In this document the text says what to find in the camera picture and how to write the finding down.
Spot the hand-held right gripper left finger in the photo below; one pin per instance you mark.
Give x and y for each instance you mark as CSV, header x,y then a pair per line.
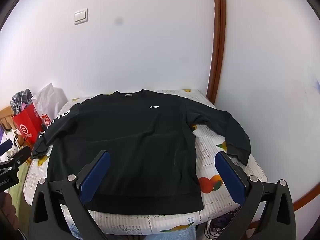
x,y
96,177

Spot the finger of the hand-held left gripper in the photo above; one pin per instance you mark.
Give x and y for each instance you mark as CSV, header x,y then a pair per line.
x,y
16,158
5,147

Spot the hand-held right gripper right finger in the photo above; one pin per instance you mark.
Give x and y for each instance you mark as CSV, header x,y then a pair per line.
x,y
231,177

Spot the black sweatshirt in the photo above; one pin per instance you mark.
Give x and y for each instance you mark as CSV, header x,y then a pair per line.
x,y
130,142

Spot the person's left hand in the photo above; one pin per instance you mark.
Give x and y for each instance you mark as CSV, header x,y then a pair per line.
x,y
8,207

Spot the purple item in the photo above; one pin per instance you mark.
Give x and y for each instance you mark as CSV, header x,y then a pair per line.
x,y
2,136

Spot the green cloth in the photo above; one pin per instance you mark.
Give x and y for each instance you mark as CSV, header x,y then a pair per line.
x,y
19,186

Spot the wooden furniture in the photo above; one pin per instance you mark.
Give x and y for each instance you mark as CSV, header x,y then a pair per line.
x,y
5,117

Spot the red paper bag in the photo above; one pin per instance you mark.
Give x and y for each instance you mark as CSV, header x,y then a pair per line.
x,y
26,125

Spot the fruit print tablecloth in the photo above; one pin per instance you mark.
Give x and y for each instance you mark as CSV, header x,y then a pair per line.
x,y
205,150

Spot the small red white bag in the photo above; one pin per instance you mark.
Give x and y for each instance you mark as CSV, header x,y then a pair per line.
x,y
46,121

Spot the plaid cloth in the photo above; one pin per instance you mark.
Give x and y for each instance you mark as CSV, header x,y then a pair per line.
x,y
21,100

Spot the white plastic bag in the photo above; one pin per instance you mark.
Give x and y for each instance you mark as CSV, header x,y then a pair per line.
x,y
48,100

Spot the wooden baseboard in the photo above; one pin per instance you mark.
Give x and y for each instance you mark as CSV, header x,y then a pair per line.
x,y
308,194

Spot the blue towel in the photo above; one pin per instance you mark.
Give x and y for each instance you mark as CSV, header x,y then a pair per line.
x,y
172,233

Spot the wooden door frame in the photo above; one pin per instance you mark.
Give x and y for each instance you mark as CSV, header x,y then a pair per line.
x,y
219,30

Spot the white light switch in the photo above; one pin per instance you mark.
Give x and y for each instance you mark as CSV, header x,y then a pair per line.
x,y
81,16

